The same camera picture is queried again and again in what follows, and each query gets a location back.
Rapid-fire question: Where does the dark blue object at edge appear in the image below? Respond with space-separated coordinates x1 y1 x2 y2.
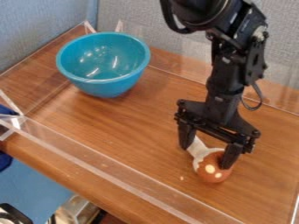
0 104 21 173

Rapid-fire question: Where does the clear acrylic barrier frame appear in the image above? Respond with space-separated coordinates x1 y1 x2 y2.
0 24 299 224

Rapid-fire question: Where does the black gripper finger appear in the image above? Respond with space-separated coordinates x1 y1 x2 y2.
219 143 243 170
177 120 196 150

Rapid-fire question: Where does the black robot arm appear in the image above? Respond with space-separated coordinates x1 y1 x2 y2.
160 0 268 169

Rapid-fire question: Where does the metal bracket under table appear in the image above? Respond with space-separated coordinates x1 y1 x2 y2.
45 195 98 224

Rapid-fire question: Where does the brown toy mushroom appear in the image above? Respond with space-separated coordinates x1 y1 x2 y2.
187 137 232 183

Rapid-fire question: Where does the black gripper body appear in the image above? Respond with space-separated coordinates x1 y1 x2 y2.
175 99 260 153

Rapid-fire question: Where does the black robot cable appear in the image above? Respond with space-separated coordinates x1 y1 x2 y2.
237 82 264 112

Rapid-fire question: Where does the blue plastic bowl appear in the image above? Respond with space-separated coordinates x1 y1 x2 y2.
56 32 150 98

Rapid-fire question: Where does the black object bottom left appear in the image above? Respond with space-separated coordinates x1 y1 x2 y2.
0 203 33 224

